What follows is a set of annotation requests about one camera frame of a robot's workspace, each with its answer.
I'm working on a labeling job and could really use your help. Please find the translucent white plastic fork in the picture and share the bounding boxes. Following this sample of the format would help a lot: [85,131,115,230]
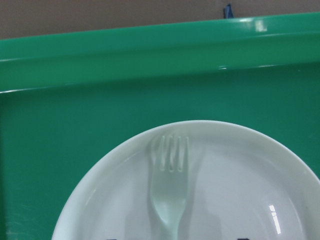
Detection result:
[150,135,190,240]

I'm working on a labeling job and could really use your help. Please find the white round plate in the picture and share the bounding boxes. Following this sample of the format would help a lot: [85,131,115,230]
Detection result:
[52,120,320,240]

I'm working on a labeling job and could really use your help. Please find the green plastic tray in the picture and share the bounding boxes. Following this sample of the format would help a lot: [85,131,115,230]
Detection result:
[0,13,320,240]

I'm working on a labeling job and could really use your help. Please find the blue tape grid lines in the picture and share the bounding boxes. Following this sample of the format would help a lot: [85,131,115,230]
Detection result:
[223,3,234,19]

